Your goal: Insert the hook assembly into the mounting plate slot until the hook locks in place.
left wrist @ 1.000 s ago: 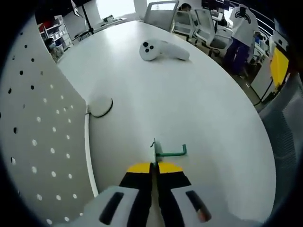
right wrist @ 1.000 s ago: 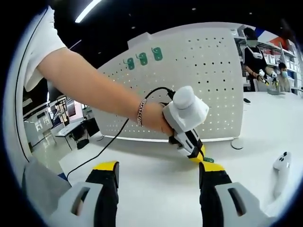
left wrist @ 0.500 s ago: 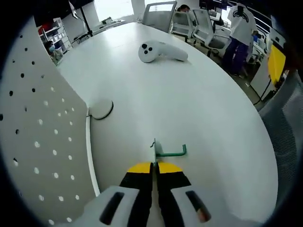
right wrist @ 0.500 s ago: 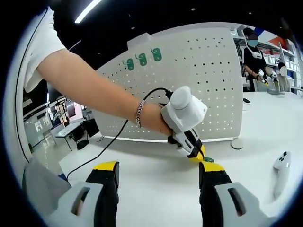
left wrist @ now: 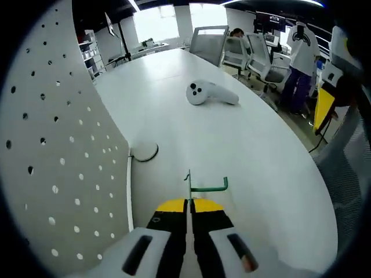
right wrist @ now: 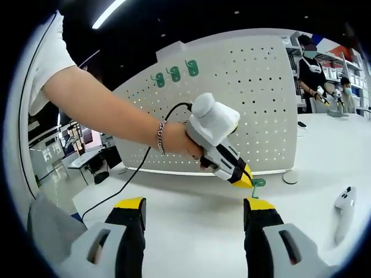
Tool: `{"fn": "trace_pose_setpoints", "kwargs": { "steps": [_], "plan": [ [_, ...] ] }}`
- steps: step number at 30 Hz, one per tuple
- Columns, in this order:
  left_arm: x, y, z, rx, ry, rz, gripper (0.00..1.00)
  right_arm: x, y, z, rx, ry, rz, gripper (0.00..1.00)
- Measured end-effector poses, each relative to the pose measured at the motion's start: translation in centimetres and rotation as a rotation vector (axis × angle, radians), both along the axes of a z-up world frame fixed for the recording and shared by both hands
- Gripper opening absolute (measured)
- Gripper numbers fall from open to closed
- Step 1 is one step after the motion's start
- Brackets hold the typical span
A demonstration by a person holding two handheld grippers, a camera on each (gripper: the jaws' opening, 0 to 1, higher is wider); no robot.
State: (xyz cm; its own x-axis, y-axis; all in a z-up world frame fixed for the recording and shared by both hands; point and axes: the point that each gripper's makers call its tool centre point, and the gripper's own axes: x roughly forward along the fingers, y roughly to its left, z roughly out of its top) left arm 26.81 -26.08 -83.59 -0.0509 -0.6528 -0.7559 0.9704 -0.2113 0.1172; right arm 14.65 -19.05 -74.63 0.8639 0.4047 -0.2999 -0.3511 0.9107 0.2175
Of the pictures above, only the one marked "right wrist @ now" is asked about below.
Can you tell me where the white perforated mounting plate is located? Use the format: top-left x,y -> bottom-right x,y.
111,34 -> 301,185

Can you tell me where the ceiling light strip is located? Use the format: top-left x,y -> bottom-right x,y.
92,0 -> 127,30

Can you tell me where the white handheld controller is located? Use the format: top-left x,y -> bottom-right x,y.
334,186 -> 357,244

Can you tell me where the metal storage shelf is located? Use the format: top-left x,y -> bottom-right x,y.
285,34 -> 368,96

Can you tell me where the person's left hand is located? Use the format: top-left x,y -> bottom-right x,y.
166,122 -> 209,171

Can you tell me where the grey tabletop object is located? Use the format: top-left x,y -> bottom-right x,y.
327,109 -> 350,118

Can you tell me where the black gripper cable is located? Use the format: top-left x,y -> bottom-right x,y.
82,102 -> 194,222

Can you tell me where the silver chain bracelet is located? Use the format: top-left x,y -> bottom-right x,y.
157,120 -> 168,156

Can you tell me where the open laptop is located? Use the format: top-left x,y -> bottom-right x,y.
67,129 -> 104,169

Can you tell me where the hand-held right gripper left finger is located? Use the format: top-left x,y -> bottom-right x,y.
62,196 -> 147,278

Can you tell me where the green hook assembly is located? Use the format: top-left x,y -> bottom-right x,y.
250,178 -> 267,200
150,72 -> 166,89
184,59 -> 200,76
166,65 -> 182,83

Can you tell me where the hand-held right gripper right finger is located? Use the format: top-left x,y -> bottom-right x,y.
242,196 -> 330,278

